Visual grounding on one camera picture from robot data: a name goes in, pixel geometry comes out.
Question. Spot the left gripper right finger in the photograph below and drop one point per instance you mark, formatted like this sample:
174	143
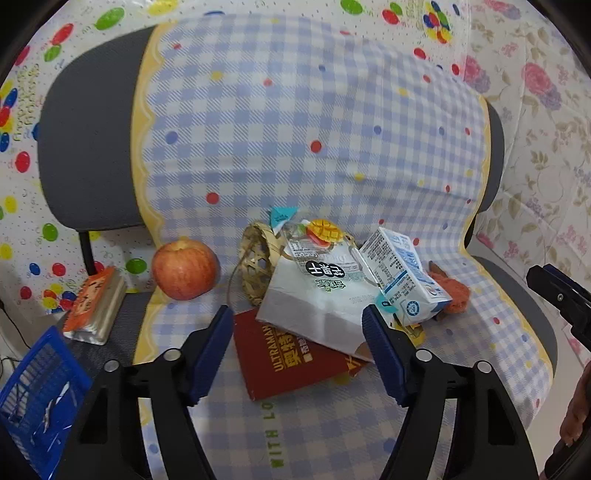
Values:
488	439

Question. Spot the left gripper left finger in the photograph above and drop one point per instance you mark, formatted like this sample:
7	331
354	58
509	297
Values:
106	440

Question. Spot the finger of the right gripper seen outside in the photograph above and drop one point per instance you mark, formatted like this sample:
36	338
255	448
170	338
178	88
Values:
566	295

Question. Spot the orange wrapper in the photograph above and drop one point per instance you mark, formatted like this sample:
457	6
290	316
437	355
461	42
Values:
459	292

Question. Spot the red Ultraman card pack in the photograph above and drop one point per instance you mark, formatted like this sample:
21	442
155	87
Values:
275	362

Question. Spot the blue white milk carton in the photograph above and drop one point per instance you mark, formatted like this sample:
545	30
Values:
398	270

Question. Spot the white drink pouch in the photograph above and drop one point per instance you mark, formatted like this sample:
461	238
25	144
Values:
320	286

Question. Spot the right hand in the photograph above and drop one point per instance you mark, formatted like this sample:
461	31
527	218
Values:
577	411

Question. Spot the blue plastic basket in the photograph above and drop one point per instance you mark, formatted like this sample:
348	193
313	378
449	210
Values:
40	400

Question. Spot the floral pattern sheet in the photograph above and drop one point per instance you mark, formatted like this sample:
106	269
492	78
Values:
529	73

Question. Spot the orange small book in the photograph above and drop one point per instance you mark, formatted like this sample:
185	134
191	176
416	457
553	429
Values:
92	315

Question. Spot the red apple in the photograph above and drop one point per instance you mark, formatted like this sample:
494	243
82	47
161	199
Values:
185	269

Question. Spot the balloon pattern plastic sheet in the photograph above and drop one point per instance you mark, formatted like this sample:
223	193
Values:
41	266

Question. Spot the woven bamboo basket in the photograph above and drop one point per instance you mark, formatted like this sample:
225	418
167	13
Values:
259	252

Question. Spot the grey office chair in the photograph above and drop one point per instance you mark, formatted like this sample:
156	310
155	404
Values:
84	145

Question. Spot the blue checkered cloth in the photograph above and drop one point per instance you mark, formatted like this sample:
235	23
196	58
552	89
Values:
236	114

